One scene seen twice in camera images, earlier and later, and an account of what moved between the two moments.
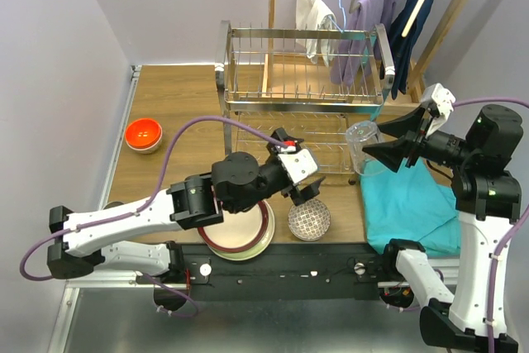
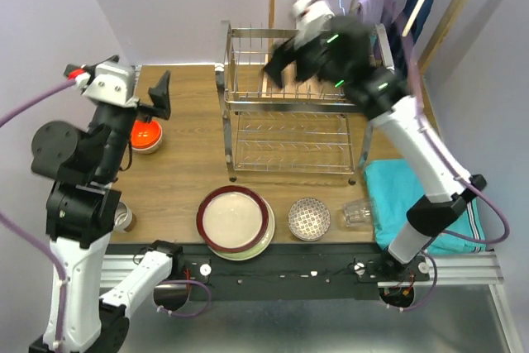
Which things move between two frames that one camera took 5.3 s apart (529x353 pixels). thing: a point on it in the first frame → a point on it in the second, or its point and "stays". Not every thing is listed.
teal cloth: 411,205 stays
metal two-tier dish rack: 307,87 stays
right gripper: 412,127 → 285,54
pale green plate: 259,250 stays
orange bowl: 143,135 stays
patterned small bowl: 310,220 stays
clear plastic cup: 361,135 → 358,213
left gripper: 295,193 → 138,106
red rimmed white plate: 238,232 stays
